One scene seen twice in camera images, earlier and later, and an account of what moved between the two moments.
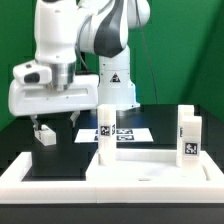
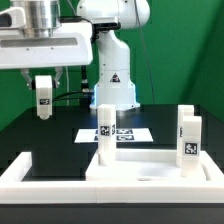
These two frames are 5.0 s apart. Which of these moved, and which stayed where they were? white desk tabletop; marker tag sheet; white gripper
Moved: white gripper
Stayed: marker tag sheet; white desk tabletop
